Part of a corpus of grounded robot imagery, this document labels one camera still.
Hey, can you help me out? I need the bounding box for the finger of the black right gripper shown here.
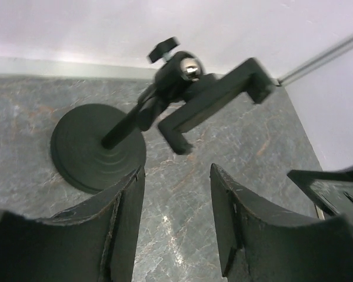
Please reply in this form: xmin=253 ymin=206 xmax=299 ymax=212
xmin=287 ymin=166 xmax=353 ymax=217

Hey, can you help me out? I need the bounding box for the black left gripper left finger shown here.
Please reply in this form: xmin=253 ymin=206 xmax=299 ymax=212
xmin=0 ymin=167 xmax=145 ymax=281

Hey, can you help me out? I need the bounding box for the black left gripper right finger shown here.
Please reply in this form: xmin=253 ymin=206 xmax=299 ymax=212
xmin=210 ymin=164 xmax=353 ymax=281

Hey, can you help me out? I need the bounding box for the black phone stand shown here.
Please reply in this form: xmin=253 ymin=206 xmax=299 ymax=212
xmin=50 ymin=37 xmax=275 ymax=194

